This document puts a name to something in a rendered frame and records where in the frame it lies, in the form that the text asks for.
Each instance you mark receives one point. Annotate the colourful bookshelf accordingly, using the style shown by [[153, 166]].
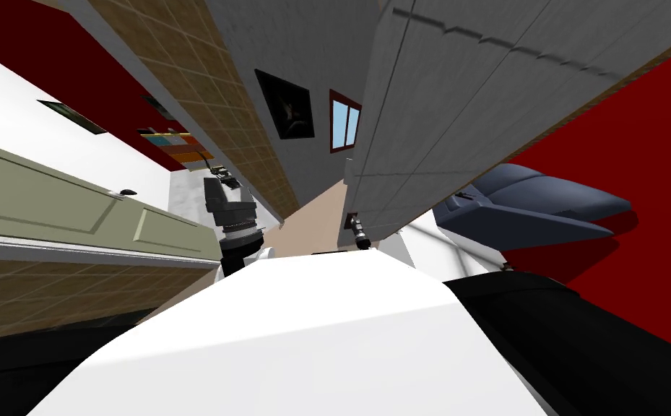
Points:
[[179, 147]]

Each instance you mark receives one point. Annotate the black door knob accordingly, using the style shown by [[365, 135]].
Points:
[[129, 192]]

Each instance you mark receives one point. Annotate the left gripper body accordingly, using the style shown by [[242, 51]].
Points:
[[228, 202]]

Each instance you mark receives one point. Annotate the blue sofa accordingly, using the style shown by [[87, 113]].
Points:
[[520, 214]]

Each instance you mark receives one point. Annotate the thin dark wall picture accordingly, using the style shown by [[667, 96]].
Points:
[[73, 117]]

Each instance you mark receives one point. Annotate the red framed window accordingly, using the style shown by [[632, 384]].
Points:
[[344, 122]]

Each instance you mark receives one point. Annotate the small dark wall picture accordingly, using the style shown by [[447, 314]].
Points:
[[158, 108]]

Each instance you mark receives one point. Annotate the green door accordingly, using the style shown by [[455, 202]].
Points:
[[40, 202]]

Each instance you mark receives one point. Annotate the dark framed picture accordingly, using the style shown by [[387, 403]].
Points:
[[286, 107]]

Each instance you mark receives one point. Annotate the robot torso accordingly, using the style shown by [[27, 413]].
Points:
[[289, 341]]

